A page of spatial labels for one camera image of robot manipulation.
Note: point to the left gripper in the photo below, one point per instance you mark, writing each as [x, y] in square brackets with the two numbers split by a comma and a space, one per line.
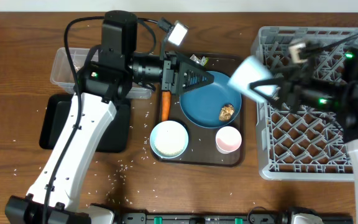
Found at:
[168, 74]

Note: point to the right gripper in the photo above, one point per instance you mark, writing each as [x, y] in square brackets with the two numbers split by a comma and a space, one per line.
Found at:
[293, 91]

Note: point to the yellow green snack wrapper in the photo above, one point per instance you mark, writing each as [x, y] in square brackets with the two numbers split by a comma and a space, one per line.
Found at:
[199, 60]

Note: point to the dark blue plate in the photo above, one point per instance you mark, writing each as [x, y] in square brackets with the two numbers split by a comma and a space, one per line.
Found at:
[202, 106]

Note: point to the orange carrot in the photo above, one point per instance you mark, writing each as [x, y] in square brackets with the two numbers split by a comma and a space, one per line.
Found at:
[166, 102]

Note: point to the brown food scrap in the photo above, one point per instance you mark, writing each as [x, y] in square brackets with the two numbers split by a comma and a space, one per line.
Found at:
[226, 112]

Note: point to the light blue bowl with rice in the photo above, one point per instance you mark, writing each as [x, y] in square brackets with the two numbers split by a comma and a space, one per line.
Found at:
[169, 139]

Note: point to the white cup pink inside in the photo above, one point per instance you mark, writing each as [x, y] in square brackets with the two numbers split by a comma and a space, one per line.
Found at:
[228, 140]

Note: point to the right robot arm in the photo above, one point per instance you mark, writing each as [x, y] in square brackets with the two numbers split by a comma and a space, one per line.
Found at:
[339, 98]

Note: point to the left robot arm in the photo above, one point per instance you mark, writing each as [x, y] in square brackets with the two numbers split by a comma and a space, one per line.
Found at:
[101, 84]

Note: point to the grey dishwasher rack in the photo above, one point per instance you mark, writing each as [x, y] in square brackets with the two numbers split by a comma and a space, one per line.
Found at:
[304, 145]

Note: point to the dark brown serving tray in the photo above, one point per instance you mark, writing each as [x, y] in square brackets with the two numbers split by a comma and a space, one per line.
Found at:
[201, 149]

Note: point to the clear plastic bin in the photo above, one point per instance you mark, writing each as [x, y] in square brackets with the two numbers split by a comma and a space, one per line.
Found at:
[61, 74]

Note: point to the black plastic bin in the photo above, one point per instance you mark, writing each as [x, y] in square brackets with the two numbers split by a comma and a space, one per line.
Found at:
[114, 139]

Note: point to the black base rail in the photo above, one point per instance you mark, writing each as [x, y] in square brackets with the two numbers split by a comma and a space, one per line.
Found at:
[142, 218]

